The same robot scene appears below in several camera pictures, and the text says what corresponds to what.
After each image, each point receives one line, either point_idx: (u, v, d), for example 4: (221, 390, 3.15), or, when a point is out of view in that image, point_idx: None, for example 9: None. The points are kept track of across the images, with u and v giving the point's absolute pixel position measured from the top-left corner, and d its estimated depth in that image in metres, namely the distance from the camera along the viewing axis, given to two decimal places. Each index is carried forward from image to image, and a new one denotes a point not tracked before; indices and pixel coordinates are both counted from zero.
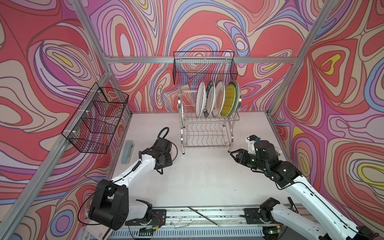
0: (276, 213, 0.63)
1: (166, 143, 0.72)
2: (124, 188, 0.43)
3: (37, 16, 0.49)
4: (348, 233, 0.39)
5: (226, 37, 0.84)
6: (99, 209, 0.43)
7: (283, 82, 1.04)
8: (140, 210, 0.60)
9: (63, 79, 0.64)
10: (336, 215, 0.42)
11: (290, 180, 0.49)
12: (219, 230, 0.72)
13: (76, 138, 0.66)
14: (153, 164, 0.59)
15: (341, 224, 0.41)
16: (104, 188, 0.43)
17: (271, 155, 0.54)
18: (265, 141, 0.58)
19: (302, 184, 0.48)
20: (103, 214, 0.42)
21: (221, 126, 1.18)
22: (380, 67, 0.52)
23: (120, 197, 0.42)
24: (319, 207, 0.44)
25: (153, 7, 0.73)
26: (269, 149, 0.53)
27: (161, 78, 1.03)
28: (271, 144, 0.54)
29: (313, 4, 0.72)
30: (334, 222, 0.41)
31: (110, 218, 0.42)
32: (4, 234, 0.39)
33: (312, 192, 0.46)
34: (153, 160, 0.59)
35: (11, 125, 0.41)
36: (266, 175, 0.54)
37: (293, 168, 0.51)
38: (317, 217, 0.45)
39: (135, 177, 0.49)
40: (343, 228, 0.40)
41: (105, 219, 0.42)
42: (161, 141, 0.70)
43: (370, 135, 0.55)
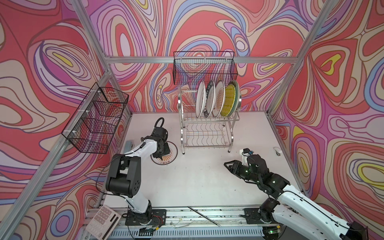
0: (278, 215, 0.62)
1: (162, 130, 0.78)
2: (136, 157, 0.50)
3: (37, 16, 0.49)
4: (341, 231, 0.42)
5: (226, 37, 0.84)
6: (115, 180, 0.48)
7: (283, 82, 1.04)
8: (142, 204, 0.62)
9: (63, 79, 0.64)
10: (327, 215, 0.46)
11: (280, 190, 0.54)
12: (219, 230, 0.72)
13: (76, 138, 0.66)
14: (154, 146, 0.66)
15: (333, 223, 0.44)
16: (118, 159, 0.49)
17: (264, 169, 0.59)
18: (256, 156, 0.63)
19: (290, 191, 0.53)
20: (120, 183, 0.47)
21: (221, 126, 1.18)
22: (380, 67, 0.52)
23: (135, 165, 0.48)
24: (310, 210, 0.48)
25: (153, 7, 0.73)
26: (261, 164, 0.58)
27: (161, 78, 1.03)
28: (262, 159, 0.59)
29: (313, 4, 0.72)
30: (326, 222, 0.45)
31: (127, 185, 0.47)
32: (4, 234, 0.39)
33: (301, 197, 0.51)
34: (154, 142, 0.66)
35: (11, 125, 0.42)
36: (259, 188, 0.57)
37: (281, 179, 0.57)
38: (310, 220, 0.49)
39: (143, 152, 0.56)
40: (335, 227, 0.43)
41: (122, 187, 0.47)
42: (158, 130, 0.77)
43: (370, 135, 0.55)
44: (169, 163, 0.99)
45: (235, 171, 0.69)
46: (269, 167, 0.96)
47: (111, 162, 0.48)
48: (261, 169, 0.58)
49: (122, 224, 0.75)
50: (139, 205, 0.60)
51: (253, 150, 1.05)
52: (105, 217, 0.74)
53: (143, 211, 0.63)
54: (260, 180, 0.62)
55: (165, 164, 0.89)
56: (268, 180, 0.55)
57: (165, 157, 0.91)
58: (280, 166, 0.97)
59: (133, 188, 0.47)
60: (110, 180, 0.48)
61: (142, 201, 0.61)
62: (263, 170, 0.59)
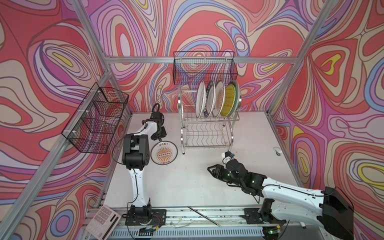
0: (276, 212, 0.62)
1: (160, 113, 0.89)
2: (144, 135, 0.60)
3: (37, 16, 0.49)
4: (319, 201, 0.45)
5: (226, 37, 0.84)
6: (130, 154, 0.59)
7: (283, 82, 1.04)
8: (145, 194, 0.66)
9: (63, 79, 0.63)
10: (304, 192, 0.49)
11: (260, 186, 0.57)
12: (219, 230, 0.72)
13: (76, 138, 0.66)
14: (155, 128, 0.76)
15: (310, 196, 0.47)
16: (129, 137, 0.59)
17: (243, 173, 0.60)
18: (234, 162, 0.63)
19: (268, 182, 0.57)
20: (133, 156, 0.58)
21: (221, 126, 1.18)
22: (380, 67, 0.52)
23: (145, 141, 0.59)
24: (289, 192, 0.51)
25: (153, 7, 0.73)
26: (240, 169, 0.59)
27: (161, 78, 1.03)
28: (239, 163, 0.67)
29: (313, 4, 0.72)
30: (305, 199, 0.47)
31: (140, 157, 0.58)
32: (4, 234, 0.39)
33: (279, 185, 0.54)
34: (155, 124, 0.76)
35: (11, 125, 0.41)
36: (245, 191, 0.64)
37: (258, 175, 0.61)
38: (298, 204, 0.49)
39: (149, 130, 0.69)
40: (313, 199, 0.46)
41: (136, 159, 0.58)
42: (156, 113, 0.87)
43: (370, 135, 0.55)
44: (169, 163, 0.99)
45: (218, 176, 0.70)
46: (269, 167, 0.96)
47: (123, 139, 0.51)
48: (241, 174, 0.60)
49: (122, 224, 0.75)
50: (143, 195, 0.64)
51: (253, 150, 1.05)
52: (105, 217, 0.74)
53: (145, 203, 0.65)
54: (243, 184, 0.64)
55: (165, 164, 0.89)
56: (249, 181, 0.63)
57: (165, 157, 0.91)
58: (280, 166, 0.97)
59: (145, 160, 0.58)
60: (125, 155, 0.59)
61: (145, 192, 0.66)
62: (242, 174, 0.60)
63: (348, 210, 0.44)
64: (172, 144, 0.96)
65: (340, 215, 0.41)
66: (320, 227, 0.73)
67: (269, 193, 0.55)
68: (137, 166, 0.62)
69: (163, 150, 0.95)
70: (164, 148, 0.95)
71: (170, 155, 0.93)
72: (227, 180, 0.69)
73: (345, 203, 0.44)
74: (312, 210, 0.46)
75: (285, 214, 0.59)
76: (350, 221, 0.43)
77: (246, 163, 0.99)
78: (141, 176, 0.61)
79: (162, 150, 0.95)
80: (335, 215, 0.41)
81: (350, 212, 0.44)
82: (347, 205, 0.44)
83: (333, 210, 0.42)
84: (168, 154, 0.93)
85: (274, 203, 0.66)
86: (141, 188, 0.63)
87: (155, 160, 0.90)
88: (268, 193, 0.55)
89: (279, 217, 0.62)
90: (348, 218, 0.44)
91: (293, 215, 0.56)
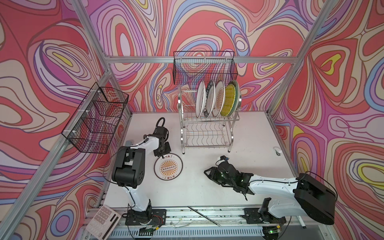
0: (272, 210, 0.63)
1: (164, 129, 0.83)
2: (141, 149, 0.53)
3: (37, 16, 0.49)
4: (293, 187, 0.48)
5: (226, 37, 0.84)
6: (121, 170, 0.51)
7: (283, 82, 1.04)
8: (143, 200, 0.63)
9: (63, 79, 0.63)
10: (281, 181, 0.52)
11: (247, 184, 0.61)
12: (219, 230, 0.72)
13: (76, 138, 0.66)
14: (157, 143, 0.70)
15: (286, 184, 0.50)
16: (124, 150, 0.52)
17: (233, 173, 0.65)
18: (224, 163, 0.69)
19: (254, 178, 0.61)
20: (124, 173, 0.50)
21: (221, 126, 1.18)
22: (380, 67, 0.52)
23: (139, 155, 0.51)
24: (270, 184, 0.54)
25: (153, 7, 0.73)
26: (229, 169, 0.64)
27: (161, 77, 1.03)
28: (229, 164, 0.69)
29: (313, 4, 0.72)
30: (283, 187, 0.50)
31: (131, 176, 0.50)
32: (5, 234, 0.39)
33: (261, 179, 0.58)
34: (157, 140, 0.70)
35: (11, 124, 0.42)
36: (236, 190, 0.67)
37: (246, 174, 0.66)
38: (281, 194, 0.51)
39: (149, 146, 0.62)
40: (289, 187, 0.49)
41: (127, 178, 0.50)
42: (160, 128, 0.81)
43: (371, 135, 0.55)
44: (173, 178, 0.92)
45: (213, 178, 0.75)
46: (269, 167, 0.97)
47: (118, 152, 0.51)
48: (231, 174, 0.64)
49: (122, 224, 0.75)
50: (141, 202, 0.61)
51: (253, 150, 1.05)
52: (105, 217, 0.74)
53: (143, 209, 0.64)
54: (234, 184, 0.68)
55: (169, 179, 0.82)
56: (239, 181, 0.67)
57: (169, 172, 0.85)
58: (280, 166, 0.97)
59: (137, 178, 0.49)
60: (115, 170, 0.50)
61: (144, 198, 0.63)
62: (232, 174, 0.65)
63: (325, 194, 0.45)
64: (174, 155, 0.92)
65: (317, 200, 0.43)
66: (320, 227, 0.73)
67: (256, 188, 0.58)
68: (128, 184, 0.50)
69: (167, 164, 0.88)
70: (168, 160, 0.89)
71: (174, 169, 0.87)
72: (222, 181, 0.73)
73: (321, 187, 0.46)
74: (291, 196, 0.48)
75: (280, 210, 0.59)
76: (327, 203, 0.44)
77: (246, 163, 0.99)
78: (135, 191, 0.54)
79: (167, 163, 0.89)
80: (311, 200, 0.43)
81: (329, 195, 0.45)
82: (324, 188, 0.46)
83: (307, 195, 0.44)
84: (173, 168, 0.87)
85: (271, 202, 0.67)
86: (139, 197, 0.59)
87: (159, 175, 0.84)
88: (255, 189, 0.59)
89: (279, 216, 0.61)
90: (324, 201, 0.45)
91: (287, 209, 0.56)
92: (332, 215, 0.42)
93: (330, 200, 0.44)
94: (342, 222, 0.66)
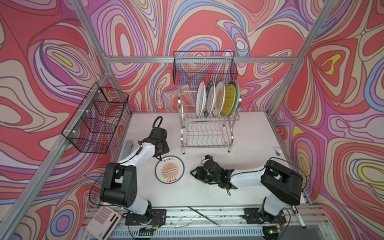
0: (267, 209, 0.64)
1: (161, 131, 0.75)
2: (131, 167, 0.47)
3: (38, 16, 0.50)
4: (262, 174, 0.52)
5: (226, 37, 0.84)
6: (110, 190, 0.46)
7: (283, 82, 1.04)
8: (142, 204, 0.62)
9: (63, 79, 0.64)
10: (253, 171, 0.57)
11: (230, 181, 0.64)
12: (219, 230, 0.72)
13: (76, 138, 0.66)
14: (152, 150, 0.63)
15: (256, 173, 0.54)
16: (112, 169, 0.46)
17: (217, 170, 0.69)
18: (209, 161, 0.72)
19: (234, 173, 0.66)
20: (113, 193, 0.45)
21: (221, 126, 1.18)
22: (380, 67, 0.52)
23: (129, 175, 0.45)
24: (245, 175, 0.59)
25: (153, 7, 0.73)
26: (215, 167, 0.68)
27: (161, 77, 1.03)
28: (214, 162, 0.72)
29: (313, 4, 0.72)
30: (255, 175, 0.54)
31: (121, 196, 0.45)
32: (5, 234, 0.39)
33: (238, 172, 0.64)
34: (153, 146, 0.63)
35: (11, 124, 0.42)
36: (221, 186, 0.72)
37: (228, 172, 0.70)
38: (255, 182, 0.55)
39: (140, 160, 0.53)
40: (258, 174, 0.53)
41: (117, 198, 0.45)
42: (157, 131, 0.73)
43: (371, 135, 0.55)
44: (175, 181, 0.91)
45: (199, 177, 0.77)
46: None
47: (106, 171, 0.46)
48: (217, 172, 0.68)
49: (122, 224, 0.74)
50: (139, 208, 0.59)
51: (253, 150, 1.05)
52: (105, 217, 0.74)
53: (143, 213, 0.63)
54: (219, 181, 0.72)
55: (171, 182, 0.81)
56: (224, 177, 0.72)
57: (170, 175, 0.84)
58: None
59: (128, 198, 0.44)
60: (104, 190, 0.46)
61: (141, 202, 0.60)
62: (218, 171, 0.69)
63: (291, 177, 0.48)
64: (175, 158, 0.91)
65: (283, 184, 0.47)
66: (320, 227, 0.73)
67: (236, 182, 0.62)
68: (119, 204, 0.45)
69: (168, 167, 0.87)
70: (169, 163, 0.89)
71: (175, 172, 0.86)
72: (207, 179, 0.76)
73: (287, 171, 0.50)
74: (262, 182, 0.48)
75: (269, 204, 0.61)
76: (293, 185, 0.47)
77: (246, 163, 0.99)
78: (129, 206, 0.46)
79: (167, 166, 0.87)
80: (277, 185, 0.46)
81: (295, 177, 0.49)
82: (289, 171, 0.49)
83: (274, 181, 0.47)
84: (173, 171, 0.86)
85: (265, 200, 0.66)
86: (137, 202, 0.57)
87: (160, 178, 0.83)
88: (235, 182, 0.63)
89: (277, 212, 0.61)
90: (290, 183, 0.48)
91: (274, 202, 0.57)
92: (297, 195, 0.45)
93: (296, 182, 0.48)
94: (342, 222, 0.66)
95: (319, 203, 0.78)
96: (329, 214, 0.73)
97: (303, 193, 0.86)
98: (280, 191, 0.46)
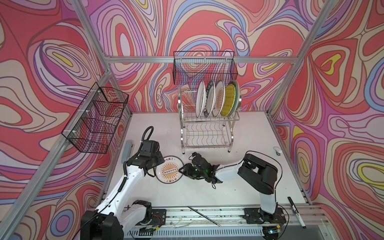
0: (264, 209, 0.64)
1: (152, 145, 0.65)
2: (111, 217, 0.40)
3: (38, 16, 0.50)
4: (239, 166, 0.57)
5: (226, 37, 0.84)
6: None
7: (283, 82, 1.04)
8: (139, 213, 0.60)
9: (63, 79, 0.63)
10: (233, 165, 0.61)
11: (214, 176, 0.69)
12: (219, 230, 0.72)
13: (76, 138, 0.66)
14: (139, 175, 0.54)
15: (236, 165, 0.59)
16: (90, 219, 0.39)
17: (204, 165, 0.72)
18: (197, 157, 0.77)
19: (219, 168, 0.70)
20: None
21: (221, 126, 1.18)
22: (380, 67, 0.52)
23: (109, 228, 0.38)
24: (227, 168, 0.63)
25: (153, 6, 0.73)
26: (202, 162, 0.72)
27: (161, 78, 1.03)
28: (201, 157, 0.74)
29: (313, 4, 0.72)
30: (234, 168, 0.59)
31: None
32: (4, 234, 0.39)
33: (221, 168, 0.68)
34: (141, 171, 0.54)
35: (11, 124, 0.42)
36: (207, 180, 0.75)
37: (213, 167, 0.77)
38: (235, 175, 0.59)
39: (124, 198, 0.46)
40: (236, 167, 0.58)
41: None
42: (147, 145, 0.64)
43: (371, 135, 0.55)
44: (175, 181, 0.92)
45: (187, 173, 0.80)
46: None
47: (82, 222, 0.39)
48: (204, 166, 0.72)
49: None
50: (137, 217, 0.59)
51: (253, 149, 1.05)
52: None
53: (143, 217, 0.63)
54: (206, 175, 0.76)
55: (171, 182, 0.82)
56: (211, 172, 0.76)
57: (170, 175, 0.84)
58: (280, 165, 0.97)
59: None
60: None
61: (138, 212, 0.59)
62: (205, 166, 0.73)
63: (266, 168, 0.53)
64: (175, 158, 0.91)
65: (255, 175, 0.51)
66: (320, 227, 0.73)
67: (220, 176, 0.67)
68: None
69: (168, 167, 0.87)
70: (169, 164, 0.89)
71: (175, 171, 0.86)
72: (196, 175, 0.80)
73: (262, 163, 0.54)
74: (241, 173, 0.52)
75: (263, 202, 0.62)
76: (267, 176, 0.51)
77: None
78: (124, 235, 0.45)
79: (168, 166, 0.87)
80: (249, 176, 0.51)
81: (268, 168, 0.53)
82: (264, 164, 0.54)
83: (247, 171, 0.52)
84: (173, 171, 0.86)
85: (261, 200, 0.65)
86: (134, 214, 0.57)
87: (159, 178, 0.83)
88: (220, 177, 0.67)
89: (274, 210, 0.62)
90: (265, 175, 0.52)
91: (264, 198, 0.59)
92: (270, 185, 0.49)
93: (270, 172, 0.52)
94: (342, 222, 0.66)
95: (319, 203, 0.78)
96: (329, 214, 0.73)
97: (303, 193, 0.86)
98: (254, 182, 0.50)
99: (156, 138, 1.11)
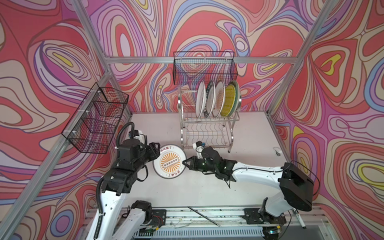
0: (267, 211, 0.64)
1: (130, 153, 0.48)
2: None
3: (37, 16, 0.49)
4: (278, 176, 0.47)
5: (226, 37, 0.84)
6: None
7: (283, 82, 1.04)
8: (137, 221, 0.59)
9: (63, 79, 0.63)
10: (266, 170, 0.51)
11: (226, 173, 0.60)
12: (219, 231, 0.72)
13: (76, 138, 0.66)
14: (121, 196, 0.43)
15: (271, 173, 0.49)
16: None
17: (217, 160, 0.62)
18: (209, 150, 0.64)
19: (237, 167, 0.59)
20: None
21: (221, 126, 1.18)
22: (380, 67, 0.52)
23: None
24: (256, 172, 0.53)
25: (153, 7, 0.73)
26: (215, 156, 0.60)
27: (161, 78, 1.03)
28: (213, 150, 0.63)
29: (313, 4, 0.72)
30: (267, 175, 0.50)
31: None
32: (5, 234, 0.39)
33: (247, 168, 0.56)
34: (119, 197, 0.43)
35: (11, 125, 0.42)
36: (218, 177, 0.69)
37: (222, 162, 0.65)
38: (263, 182, 0.51)
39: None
40: (273, 175, 0.49)
41: None
42: (125, 153, 0.47)
43: (371, 135, 0.55)
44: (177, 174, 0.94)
45: (194, 167, 0.69)
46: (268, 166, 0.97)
47: None
48: (215, 160, 0.61)
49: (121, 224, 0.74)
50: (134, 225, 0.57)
51: (253, 150, 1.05)
52: None
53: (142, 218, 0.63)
54: (217, 171, 0.64)
55: (174, 175, 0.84)
56: (221, 168, 0.65)
57: (171, 168, 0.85)
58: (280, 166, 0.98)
59: None
60: None
61: (132, 223, 0.57)
62: (217, 160, 0.61)
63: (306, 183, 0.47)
64: (172, 145, 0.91)
65: (299, 189, 0.44)
66: (320, 227, 0.73)
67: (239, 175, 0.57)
68: None
69: (167, 158, 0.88)
70: (169, 154, 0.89)
71: (176, 162, 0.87)
72: (202, 169, 0.69)
73: (303, 176, 0.47)
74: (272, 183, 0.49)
75: (271, 205, 0.62)
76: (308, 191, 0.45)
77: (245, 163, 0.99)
78: None
79: (167, 157, 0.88)
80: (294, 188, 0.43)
81: (309, 183, 0.47)
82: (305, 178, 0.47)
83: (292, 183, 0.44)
84: (174, 162, 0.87)
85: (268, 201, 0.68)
86: (130, 228, 0.55)
87: (162, 172, 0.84)
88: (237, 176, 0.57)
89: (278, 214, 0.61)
90: (306, 190, 0.46)
91: (278, 205, 0.56)
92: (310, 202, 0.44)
93: (310, 188, 0.46)
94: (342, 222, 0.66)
95: (319, 203, 0.78)
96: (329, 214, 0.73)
97: None
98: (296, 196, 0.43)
99: (156, 139, 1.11)
